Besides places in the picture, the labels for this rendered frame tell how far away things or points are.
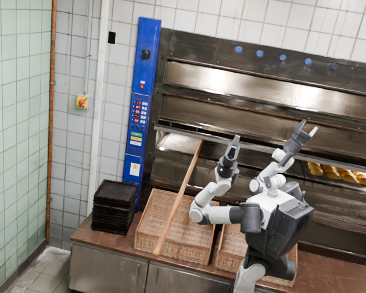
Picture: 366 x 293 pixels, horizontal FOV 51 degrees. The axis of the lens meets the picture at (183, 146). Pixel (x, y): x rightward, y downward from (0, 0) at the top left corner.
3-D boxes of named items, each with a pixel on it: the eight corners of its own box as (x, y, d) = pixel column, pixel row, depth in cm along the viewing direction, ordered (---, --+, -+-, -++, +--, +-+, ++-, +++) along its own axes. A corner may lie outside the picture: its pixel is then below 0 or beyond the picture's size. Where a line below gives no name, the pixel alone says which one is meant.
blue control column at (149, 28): (163, 179, 524) (187, 15, 448) (174, 181, 522) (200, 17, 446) (112, 264, 345) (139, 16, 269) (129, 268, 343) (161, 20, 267)
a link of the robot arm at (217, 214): (203, 216, 215) (239, 215, 203) (192, 228, 204) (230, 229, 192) (197, 197, 211) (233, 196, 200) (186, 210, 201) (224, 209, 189)
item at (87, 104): (79, 104, 303) (80, 92, 300) (91, 107, 302) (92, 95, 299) (75, 107, 297) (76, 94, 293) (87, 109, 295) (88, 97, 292)
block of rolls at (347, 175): (302, 149, 358) (304, 144, 356) (354, 160, 352) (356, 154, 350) (310, 175, 301) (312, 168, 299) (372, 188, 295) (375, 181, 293)
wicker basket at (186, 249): (148, 215, 321) (152, 186, 312) (214, 230, 316) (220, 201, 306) (132, 249, 276) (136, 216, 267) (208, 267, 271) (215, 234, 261)
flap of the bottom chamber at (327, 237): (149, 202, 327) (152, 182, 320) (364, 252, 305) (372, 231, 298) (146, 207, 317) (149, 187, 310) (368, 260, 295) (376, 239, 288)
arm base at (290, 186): (294, 202, 232) (309, 203, 222) (282, 214, 225) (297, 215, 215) (285, 181, 228) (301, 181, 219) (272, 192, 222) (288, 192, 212)
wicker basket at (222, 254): (220, 232, 315) (226, 203, 305) (289, 249, 307) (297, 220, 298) (212, 268, 270) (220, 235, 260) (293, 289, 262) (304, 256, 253)
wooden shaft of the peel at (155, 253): (157, 258, 177) (158, 253, 176) (151, 257, 178) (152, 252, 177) (204, 141, 336) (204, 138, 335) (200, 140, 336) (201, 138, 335)
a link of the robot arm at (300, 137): (315, 139, 223) (302, 156, 227) (307, 132, 231) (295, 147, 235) (300, 131, 218) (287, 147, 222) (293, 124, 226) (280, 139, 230)
